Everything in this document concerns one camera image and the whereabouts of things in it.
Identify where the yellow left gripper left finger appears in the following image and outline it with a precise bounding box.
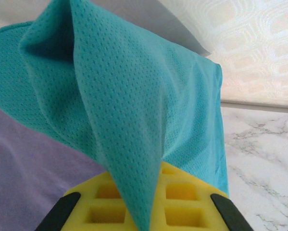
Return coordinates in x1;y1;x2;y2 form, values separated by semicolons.
34;171;138;231

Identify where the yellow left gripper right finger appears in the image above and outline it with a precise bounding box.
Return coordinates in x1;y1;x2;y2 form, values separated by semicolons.
148;161;253;231

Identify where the teal t-shirt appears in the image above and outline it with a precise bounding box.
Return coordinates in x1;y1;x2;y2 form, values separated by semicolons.
0;0;230;231

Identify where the folded lilac t-shirt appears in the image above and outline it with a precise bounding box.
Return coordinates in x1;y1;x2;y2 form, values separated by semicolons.
0;105;111;231

